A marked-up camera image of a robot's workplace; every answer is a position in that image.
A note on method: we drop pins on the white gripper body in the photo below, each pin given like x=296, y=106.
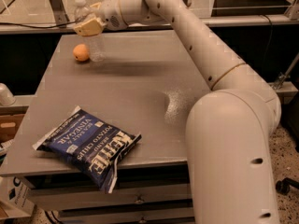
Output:
x=109, y=11

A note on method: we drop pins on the clear plastic water bottle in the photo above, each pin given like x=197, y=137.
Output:
x=94, y=43

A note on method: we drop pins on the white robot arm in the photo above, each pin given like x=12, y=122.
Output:
x=227, y=130

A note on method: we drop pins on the orange fruit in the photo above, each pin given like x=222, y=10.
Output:
x=81, y=53

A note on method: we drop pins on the grey drawer cabinet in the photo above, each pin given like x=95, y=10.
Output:
x=147, y=84

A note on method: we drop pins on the white cup at left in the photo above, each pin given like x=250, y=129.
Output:
x=6, y=96

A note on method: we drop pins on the blue potato chips bag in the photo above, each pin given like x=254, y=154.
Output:
x=90, y=144

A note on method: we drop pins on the cardboard box at left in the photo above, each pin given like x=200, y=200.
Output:
x=9, y=125

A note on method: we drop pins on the upper grey drawer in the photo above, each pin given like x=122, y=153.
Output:
x=89, y=197

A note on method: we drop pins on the grey drawer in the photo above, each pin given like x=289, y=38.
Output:
x=148, y=216
x=89, y=197

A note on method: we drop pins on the white printed box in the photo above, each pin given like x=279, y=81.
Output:
x=13, y=199

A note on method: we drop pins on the lower grey drawer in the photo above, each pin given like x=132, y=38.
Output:
x=148, y=216

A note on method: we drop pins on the black chair caster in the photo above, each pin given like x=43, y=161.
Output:
x=283, y=186

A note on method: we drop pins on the metal frame strut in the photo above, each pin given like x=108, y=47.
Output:
x=59, y=13

